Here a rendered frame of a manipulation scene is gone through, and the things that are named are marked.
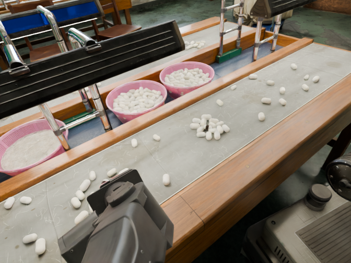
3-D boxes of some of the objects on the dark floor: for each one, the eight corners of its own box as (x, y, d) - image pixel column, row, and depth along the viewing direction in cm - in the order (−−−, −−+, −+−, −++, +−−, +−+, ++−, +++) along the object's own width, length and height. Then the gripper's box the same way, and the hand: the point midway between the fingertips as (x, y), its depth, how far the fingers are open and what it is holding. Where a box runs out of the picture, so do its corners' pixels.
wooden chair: (126, 75, 282) (105, -8, 222) (103, 68, 302) (79, -9, 243) (148, 61, 307) (135, -16, 247) (126, 56, 328) (109, -17, 268)
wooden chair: (51, 100, 250) (3, 12, 190) (47, 85, 279) (5, 4, 219) (90, 88, 264) (57, 2, 204) (82, 75, 293) (51, -4, 233)
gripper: (107, 240, 35) (98, 215, 49) (161, 203, 39) (139, 189, 53) (85, 203, 34) (83, 188, 48) (143, 169, 38) (125, 164, 52)
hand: (113, 189), depth 50 cm, fingers closed
